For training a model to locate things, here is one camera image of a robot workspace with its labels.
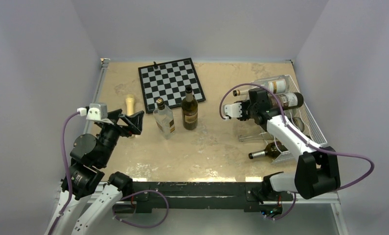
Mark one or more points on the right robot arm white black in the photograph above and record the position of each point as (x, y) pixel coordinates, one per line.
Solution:
(212, 153)

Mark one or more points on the clear empty bottle no cap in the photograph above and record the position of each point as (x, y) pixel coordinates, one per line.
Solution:
(261, 136)

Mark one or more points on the black white chessboard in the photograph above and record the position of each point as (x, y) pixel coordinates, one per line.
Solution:
(168, 82)

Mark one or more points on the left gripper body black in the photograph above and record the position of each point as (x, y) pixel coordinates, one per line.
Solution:
(111, 132)

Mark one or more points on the white wire wine rack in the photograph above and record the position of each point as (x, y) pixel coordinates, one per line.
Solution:
(302, 119)

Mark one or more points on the green wine bottle white label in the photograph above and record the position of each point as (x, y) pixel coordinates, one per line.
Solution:
(288, 101)

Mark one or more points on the aluminium table frame rail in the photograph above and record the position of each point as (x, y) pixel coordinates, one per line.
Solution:
(100, 87)

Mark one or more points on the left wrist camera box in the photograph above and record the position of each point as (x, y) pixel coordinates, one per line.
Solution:
(96, 112)

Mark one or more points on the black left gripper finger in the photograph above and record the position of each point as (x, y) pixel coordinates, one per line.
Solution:
(113, 116)
(134, 123)

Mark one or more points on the black front mounting beam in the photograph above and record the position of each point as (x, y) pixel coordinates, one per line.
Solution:
(246, 196)

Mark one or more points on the dark wine bottle silver neck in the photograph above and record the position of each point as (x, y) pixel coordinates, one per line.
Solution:
(272, 150)

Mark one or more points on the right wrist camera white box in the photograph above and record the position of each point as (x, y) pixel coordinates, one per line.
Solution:
(234, 110)

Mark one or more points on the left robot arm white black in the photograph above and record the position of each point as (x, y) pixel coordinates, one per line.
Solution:
(83, 173)

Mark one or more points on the dark wine bottle brown label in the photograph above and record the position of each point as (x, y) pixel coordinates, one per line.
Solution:
(189, 107)

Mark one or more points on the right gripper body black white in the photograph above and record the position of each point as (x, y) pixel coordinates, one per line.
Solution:
(248, 110)

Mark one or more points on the clear square liquor bottle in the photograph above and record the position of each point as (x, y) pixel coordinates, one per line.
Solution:
(164, 118)

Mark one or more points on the clear round bottle blue emblem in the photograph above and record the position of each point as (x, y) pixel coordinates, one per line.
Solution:
(276, 84)

